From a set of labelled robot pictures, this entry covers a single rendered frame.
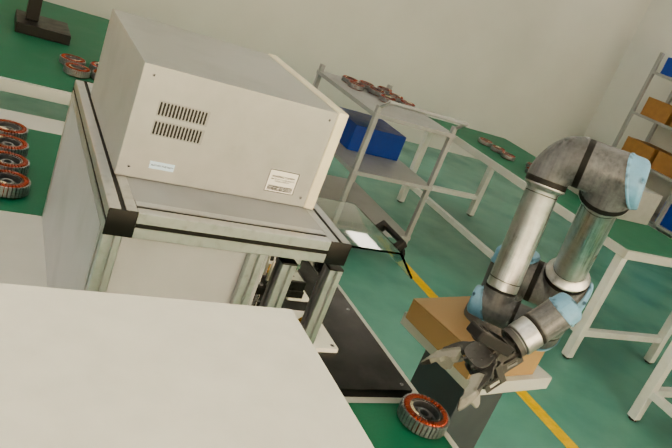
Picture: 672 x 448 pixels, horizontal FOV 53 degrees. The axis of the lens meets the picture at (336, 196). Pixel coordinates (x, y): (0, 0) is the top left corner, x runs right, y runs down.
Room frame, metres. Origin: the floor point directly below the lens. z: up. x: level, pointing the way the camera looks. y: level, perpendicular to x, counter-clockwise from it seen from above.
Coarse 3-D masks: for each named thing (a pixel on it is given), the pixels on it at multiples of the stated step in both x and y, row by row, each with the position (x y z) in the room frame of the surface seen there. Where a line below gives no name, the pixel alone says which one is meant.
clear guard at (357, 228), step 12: (324, 204) 1.46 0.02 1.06; (336, 204) 1.49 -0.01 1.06; (348, 204) 1.53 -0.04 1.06; (336, 216) 1.42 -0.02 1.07; (348, 216) 1.45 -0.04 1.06; (360, 216) 1.48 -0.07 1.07; (348, 228) 1.37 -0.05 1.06; (360, 228) 1.40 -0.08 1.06; (372, 228) 1.43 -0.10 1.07; (348, 240) 1.30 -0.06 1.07; (360, 240) 1.33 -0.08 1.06; (372, 240) 1.36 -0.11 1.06; (384, 240) 1.38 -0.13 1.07; (384, 252) 1.33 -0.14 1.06; (396, 252) 1.34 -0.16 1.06; (408, 276) 1.39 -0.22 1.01
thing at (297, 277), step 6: (294, 276) 1.35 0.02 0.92; (300, 276) 1.36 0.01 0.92; (264, 282) 1.32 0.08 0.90; (294, 282) 1.33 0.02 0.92; (300, 282) 1.34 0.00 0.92; (258, 288) 1.28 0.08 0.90; (264, 288) 1.29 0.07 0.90; (288, 288) 1.32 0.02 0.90; (294, 288) 1.33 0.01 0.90; (300, 288) 1.34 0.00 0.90; (258, 294) 1.29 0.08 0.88; (288, 294) 1.32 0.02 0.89; (294, 294) 1.33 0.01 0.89; (300, 294) 1.34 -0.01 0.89; (306, 294) 1.37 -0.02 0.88; (252, 300) 1.32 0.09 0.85; (294, 300) 1.34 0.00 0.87; (300, 300) 1.35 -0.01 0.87; (306, 300) 1.35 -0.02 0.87
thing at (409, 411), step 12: (408, 396) 1.28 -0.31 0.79; (420, 396) 1.30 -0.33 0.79; (408, 408) 1.24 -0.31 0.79; (420, 408) 1.27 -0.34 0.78; (432, 408) 1.29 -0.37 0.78; (408, 420) 1.22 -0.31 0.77; (420, 420) 1.21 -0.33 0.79; (432, 420) 1.26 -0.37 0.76; (444, 420) 1.24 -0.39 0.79; (420, 432) 1.21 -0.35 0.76; (432, 432) 1.21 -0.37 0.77; (444, 432) 1.23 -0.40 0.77
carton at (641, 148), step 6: (630, 138) 8.15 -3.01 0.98; (624, 144) 8.19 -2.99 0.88; (630, 144) 8.12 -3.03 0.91; (636, 144) 8.05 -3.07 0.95; (642, 144) 7.99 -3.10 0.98; (648, 144) 8.10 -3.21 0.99; (630, 150) 8.08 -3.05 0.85; (636, 150) 8.02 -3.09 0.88; (642, 150) 7.95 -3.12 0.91; (648, 150) 7.89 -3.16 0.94; (654, 150) 7.83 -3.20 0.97; (660, 150) 7.91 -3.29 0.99; (642, 156) 7.92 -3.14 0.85; (648, 156) 7.85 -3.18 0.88; (654, 156) 7.86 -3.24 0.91
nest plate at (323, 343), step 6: (294, 312) 1.45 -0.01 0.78; (300, 312) 1.47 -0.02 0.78; (324, 330) 1.43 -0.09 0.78; (318, 336) 1.39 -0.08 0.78; (324, 336) 1.40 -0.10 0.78; (330, 336) 1.41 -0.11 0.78; (318, 342) 1.36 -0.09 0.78; (324, 342) 1.37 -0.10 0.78; (330, 342) 1.38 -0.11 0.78; (318, 348) 1.34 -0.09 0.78; (324, 348) 1.35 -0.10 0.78; (330, 348) 1.36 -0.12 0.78; (336, 348) 1.37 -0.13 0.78
